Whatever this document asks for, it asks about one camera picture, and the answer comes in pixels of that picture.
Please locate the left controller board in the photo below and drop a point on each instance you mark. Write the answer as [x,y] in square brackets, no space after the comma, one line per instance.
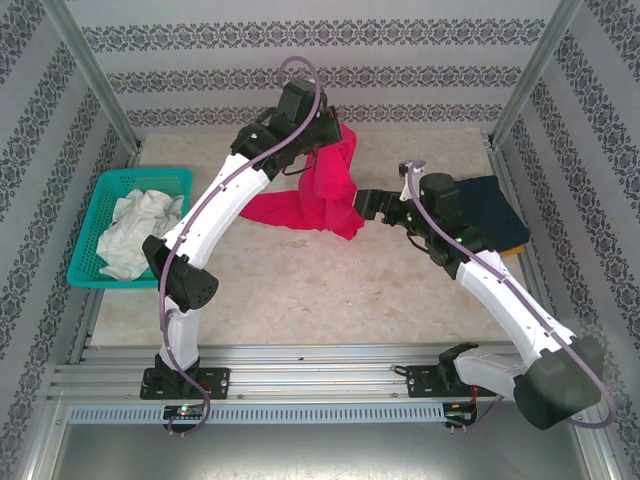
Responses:
[185,411]

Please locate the teal plastic basket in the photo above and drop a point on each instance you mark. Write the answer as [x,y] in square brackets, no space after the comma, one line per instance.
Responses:
[90,250]

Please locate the right controller board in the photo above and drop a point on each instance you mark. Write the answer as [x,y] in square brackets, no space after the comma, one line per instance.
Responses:
[460,410]

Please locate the controller board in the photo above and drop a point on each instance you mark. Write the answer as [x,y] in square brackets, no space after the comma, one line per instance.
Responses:
[185,411]
[460,410]

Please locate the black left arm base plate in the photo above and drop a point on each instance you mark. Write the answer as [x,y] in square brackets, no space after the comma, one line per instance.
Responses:
[215,382]

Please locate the aluminium frame rail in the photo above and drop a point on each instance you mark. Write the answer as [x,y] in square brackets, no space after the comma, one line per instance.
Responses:
[310,365]

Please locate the red t-shirt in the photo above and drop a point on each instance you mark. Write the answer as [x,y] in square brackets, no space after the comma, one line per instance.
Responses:
[325,185]

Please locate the white crumpled t-shirt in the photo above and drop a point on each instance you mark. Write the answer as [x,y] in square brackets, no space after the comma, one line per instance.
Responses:
[135,230]

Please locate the aluminium frame post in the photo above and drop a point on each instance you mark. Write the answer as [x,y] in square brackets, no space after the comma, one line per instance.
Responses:
[535,70]
[90,70]

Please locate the yellow folded t-shirt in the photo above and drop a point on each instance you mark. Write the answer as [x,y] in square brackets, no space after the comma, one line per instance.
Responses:
[515,250]

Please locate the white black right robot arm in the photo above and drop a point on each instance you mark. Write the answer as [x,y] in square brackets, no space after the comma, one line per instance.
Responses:
[500,295]

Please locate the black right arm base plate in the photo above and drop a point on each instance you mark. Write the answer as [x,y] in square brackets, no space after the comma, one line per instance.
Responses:
[425,382]

